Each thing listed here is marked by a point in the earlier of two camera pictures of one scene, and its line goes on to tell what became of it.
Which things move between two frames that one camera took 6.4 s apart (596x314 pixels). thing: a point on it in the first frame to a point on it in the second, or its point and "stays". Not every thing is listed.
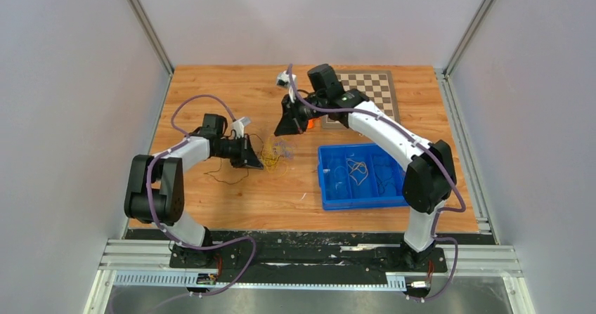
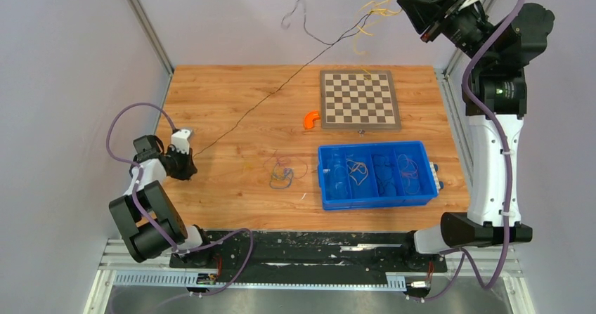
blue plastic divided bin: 358,175 stays
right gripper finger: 292,122 to 425,16
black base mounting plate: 306,254 stays
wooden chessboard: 377,86 stays
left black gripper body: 232,149 to 179,164
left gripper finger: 251,159 to 192,168
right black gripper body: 307,111 to 467,29
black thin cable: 210,175 to 330,43
